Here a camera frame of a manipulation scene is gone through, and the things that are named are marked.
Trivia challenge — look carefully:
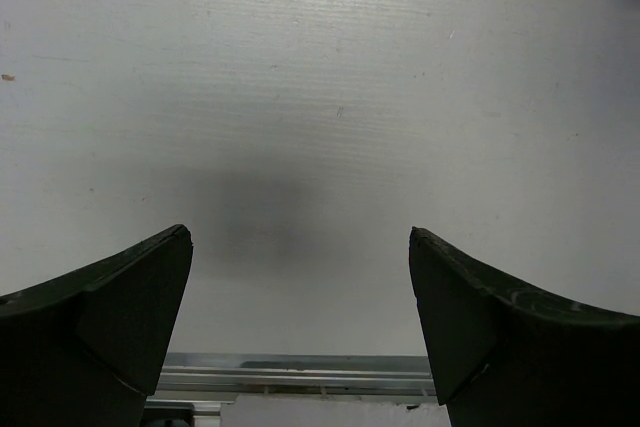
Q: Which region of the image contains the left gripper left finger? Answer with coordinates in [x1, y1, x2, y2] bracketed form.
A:
[1, 225, 193, 426]

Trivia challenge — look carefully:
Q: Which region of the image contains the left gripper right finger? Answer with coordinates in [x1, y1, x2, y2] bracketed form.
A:
[409, 228, 639, 426]

